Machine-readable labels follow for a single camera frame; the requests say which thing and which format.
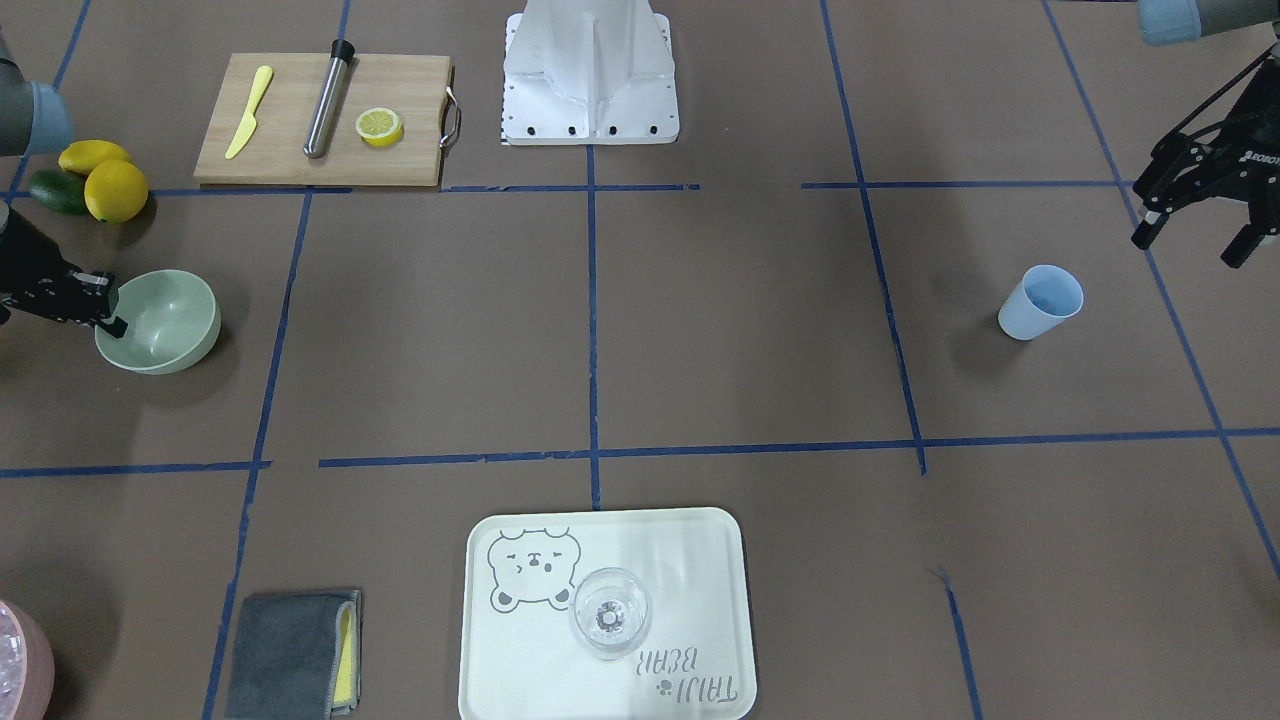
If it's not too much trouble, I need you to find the wooden cutting board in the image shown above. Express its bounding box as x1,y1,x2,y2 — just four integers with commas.
193,53,457,187

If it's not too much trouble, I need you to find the steel muddler black cap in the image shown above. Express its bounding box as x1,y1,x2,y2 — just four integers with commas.
303,38,355,159

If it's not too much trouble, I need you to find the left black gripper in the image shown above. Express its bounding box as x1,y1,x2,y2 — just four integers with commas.
1132,45,1279,269

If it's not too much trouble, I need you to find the wine glass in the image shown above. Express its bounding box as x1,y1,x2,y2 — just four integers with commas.
571,568,653,661

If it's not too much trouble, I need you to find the green lime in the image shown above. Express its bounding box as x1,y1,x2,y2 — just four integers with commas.
28,168,90,217

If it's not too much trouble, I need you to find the yellow lemon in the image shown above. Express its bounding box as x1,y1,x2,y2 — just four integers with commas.
58,138,132,177
84,160,150,224

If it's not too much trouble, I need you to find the green bowl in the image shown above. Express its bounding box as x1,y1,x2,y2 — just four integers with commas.
95,269,221,375

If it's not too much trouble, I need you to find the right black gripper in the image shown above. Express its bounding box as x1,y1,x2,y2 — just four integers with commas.
1,205,129,340

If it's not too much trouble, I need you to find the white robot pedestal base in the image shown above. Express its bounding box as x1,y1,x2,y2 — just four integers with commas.
500,1,681,146

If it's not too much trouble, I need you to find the white bear tray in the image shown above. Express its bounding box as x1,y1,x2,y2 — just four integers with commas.
458,507,758,719

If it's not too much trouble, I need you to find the yellow plastic knife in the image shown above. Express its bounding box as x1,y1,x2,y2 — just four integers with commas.
224,65,274,160

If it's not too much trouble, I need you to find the yellow lemon front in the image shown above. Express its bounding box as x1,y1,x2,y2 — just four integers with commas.
84,160,150,224

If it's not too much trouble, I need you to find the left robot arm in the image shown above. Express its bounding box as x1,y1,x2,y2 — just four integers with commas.
1132,1,1279,269

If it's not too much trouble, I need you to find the half lemon slice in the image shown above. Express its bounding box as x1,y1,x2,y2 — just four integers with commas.
355,108,404,147

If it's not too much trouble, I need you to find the yellow lemon back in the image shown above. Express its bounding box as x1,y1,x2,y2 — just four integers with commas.
58,138,132,177

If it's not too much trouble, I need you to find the pink bowl with ice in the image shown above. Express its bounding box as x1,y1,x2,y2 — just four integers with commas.
1,601,55,719

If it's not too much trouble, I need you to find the grey yellow cloth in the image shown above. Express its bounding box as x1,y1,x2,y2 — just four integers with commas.
224,588,364,719

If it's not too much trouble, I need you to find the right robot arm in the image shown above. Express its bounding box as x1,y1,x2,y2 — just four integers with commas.
1,44,129,340

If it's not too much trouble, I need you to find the light blue cup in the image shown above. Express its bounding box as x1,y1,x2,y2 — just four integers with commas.
997,264,1085,341

